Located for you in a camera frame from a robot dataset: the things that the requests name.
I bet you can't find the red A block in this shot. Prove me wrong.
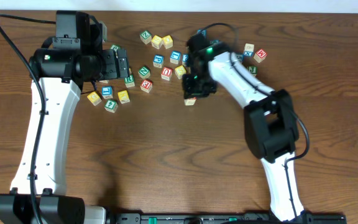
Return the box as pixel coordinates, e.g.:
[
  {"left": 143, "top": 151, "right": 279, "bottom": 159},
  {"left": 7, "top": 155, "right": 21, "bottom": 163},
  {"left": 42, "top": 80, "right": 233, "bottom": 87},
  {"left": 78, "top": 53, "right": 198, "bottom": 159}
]
[{"left": 184, "top": 97, "right": 197, "bottom": 106}]

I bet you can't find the blue 2 block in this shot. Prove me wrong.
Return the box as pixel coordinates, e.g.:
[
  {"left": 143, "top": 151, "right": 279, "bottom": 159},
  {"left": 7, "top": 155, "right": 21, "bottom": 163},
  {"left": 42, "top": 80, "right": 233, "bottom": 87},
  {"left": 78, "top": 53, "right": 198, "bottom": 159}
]
[{"left": 182, "top": 54, "right": 188, "bottom": 67}]

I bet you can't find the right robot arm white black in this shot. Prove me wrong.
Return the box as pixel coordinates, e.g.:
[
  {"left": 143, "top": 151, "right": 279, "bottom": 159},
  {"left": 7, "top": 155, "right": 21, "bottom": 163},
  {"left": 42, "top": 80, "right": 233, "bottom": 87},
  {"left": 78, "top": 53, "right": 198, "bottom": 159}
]
[{"left": 182, "top": 34, "right": 307, "bottom": 222}]

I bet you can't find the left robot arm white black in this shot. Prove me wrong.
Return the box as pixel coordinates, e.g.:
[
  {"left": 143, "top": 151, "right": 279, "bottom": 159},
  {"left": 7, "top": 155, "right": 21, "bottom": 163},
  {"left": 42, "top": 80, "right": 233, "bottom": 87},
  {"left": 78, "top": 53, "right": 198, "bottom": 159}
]
[{"left": 0, "top": 11, "right": 130, "bottom": 223}]

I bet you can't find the green J block left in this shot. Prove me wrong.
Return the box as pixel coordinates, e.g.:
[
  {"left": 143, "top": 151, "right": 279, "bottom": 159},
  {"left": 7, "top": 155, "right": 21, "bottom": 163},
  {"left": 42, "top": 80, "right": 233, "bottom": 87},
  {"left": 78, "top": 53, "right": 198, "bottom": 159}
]
[{"left": 111, "top": 44, "right": 121, "bottom": 51}]

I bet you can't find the green j block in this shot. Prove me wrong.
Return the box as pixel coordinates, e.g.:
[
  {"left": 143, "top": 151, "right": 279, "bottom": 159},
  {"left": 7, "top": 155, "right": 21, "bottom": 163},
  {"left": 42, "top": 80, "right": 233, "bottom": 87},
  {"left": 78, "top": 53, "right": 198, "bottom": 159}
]
[
  {"left": 111, "top": 44, "right": 121, "bottom": 51},
  {"left": 247, "top": 66, "right": 257, "bottom": 77}
]

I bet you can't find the green R block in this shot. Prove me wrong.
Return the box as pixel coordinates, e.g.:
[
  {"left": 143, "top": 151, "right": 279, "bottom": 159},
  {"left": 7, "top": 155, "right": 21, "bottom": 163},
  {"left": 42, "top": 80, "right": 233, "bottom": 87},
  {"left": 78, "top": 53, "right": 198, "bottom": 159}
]
[{"left": 124, "top": 75, "right": 135, "bottom": 88}]

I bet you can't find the yellow block centre row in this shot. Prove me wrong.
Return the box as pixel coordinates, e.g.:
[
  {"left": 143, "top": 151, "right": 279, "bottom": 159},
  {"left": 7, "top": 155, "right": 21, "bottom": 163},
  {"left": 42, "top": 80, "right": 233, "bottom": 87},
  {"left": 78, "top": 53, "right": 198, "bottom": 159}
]
[{"left": 175, "top": 65, "right": 186, "bottom": 80}]

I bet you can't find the blue T block left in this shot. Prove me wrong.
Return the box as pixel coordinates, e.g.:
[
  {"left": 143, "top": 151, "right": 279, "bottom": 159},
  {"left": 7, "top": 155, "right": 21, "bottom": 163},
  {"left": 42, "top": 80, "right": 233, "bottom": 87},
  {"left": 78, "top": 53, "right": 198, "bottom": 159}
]
[{"left": 101, "top": 86, "right": 113, "bottom": 99}]

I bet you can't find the yellow K block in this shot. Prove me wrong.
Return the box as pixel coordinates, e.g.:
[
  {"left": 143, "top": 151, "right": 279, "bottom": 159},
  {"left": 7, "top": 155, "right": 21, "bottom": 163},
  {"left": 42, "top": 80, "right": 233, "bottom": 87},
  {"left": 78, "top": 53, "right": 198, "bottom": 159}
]
[{"left": 117, "top": 90, "right": 130, "bottom": 104}]

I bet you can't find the green N block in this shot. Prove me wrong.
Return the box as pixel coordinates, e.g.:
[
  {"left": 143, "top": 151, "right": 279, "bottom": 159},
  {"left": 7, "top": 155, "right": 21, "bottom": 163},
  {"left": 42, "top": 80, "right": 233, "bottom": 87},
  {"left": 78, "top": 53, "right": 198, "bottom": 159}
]
[{"left": 138, "top": 66, "right": 151, "bottom": 79}]

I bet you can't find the red U block centre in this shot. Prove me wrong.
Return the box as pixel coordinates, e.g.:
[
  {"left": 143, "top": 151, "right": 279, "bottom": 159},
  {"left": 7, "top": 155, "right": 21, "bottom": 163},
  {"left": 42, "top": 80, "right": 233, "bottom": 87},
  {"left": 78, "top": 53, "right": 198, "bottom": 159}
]
[{"left": 161, "top": 67, "right": 173, "bottom": 81}]

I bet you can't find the yellow G block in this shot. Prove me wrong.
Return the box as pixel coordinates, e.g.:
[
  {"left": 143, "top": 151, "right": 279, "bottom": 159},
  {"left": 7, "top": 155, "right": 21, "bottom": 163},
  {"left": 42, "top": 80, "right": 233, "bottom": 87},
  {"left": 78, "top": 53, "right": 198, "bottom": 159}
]
[{"left": 87, "top": 91, "right": 102, "bottom": 106}]

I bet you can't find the blue L block centre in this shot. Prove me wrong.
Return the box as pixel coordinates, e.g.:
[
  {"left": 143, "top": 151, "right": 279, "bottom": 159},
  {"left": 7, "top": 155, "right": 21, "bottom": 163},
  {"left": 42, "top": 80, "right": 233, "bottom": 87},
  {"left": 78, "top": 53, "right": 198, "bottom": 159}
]
[{"left": 170, "top": 50, "right": 181, "bottom": 65}]

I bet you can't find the red E block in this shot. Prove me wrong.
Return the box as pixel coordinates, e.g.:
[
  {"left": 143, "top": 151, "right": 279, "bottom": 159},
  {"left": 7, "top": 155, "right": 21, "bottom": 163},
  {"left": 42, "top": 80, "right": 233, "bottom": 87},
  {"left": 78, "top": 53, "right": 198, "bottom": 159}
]
[{"left": 140, "top": 79, "right": 153, "bottom": 93}]

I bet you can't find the green 4 block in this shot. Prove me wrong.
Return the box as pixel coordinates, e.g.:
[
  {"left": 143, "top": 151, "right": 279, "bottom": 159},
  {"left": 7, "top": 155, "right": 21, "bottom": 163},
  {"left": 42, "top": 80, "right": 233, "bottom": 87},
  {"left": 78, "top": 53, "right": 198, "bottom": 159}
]
[{"left": 104, "top": 100, "right": 118, "bottom": 113}]

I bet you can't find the green Z block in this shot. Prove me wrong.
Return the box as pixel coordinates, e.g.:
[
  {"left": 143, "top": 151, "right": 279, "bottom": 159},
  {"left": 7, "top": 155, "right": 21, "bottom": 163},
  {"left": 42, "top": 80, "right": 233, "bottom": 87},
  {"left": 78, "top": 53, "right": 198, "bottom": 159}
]
[{"left": 140, "top": 30, "right": 152, "bottom": 45}]

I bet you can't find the blue P block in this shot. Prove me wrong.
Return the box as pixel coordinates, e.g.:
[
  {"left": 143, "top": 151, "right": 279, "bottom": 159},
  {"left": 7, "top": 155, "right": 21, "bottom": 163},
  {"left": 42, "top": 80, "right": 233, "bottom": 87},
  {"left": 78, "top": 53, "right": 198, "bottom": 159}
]
[{"left": 153, "top": 55, "right": 164, "bottom": 68}]

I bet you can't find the blue 5 block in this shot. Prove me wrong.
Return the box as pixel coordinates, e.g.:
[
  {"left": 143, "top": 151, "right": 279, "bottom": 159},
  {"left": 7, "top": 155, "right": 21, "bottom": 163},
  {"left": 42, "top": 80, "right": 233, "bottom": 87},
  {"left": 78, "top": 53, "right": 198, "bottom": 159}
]
[{"left": 236, "top": 54, "right": 244, "bottom": 62}]

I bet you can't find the yellow block top left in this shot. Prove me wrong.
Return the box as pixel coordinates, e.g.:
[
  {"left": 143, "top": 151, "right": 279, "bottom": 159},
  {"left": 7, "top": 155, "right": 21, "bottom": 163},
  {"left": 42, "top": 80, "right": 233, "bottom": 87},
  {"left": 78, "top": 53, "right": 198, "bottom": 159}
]
[{"left": 151, "top": 35, "right": 163, "bottom": 49}]

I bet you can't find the yellow block top right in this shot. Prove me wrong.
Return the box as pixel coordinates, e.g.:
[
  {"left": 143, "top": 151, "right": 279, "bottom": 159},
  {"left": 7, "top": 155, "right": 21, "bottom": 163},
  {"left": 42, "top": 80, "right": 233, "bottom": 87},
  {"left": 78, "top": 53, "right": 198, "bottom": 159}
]
[{"left": 162, "top": 35, "right": 173, "bottom": 49}]

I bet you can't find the blue D block upper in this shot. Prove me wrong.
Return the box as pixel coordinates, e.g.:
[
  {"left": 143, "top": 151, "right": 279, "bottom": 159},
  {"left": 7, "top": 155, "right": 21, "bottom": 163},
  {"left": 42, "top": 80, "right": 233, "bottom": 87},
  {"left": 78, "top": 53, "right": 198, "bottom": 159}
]
[{"left": 197, "top": 29, "right": 206, "bottom": 37}]

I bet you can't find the green J block right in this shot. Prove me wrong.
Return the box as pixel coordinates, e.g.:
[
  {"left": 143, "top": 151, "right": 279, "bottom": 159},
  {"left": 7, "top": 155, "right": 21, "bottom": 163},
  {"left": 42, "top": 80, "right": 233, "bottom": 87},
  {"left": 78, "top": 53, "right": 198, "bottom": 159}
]
[{"left": 247, "top": 66, "right": 257, "bottom": 77}]

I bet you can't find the blue X block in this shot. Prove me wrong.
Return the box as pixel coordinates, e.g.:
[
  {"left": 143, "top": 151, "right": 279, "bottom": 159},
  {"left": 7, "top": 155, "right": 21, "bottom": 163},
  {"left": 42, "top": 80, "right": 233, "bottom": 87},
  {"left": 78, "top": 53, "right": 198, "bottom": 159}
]
[{"left": 243, "top": 43, "right": 254, "bottom": 57}]

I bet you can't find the red M block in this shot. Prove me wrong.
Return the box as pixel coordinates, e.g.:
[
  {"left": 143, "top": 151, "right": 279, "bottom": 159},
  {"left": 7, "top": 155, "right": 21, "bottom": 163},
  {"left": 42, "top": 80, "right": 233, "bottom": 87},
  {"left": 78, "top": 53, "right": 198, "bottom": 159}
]
[{"left": 254, "top": 49, "right": 267, "bottom": 63}]

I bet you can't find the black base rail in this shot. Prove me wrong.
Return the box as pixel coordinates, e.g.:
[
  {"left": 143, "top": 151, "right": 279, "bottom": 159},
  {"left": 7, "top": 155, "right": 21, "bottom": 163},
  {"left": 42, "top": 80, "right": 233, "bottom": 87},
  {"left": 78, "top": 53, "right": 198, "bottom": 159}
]
[{"left": 79, "top": 205, "right": 347, "bottom": 224}]

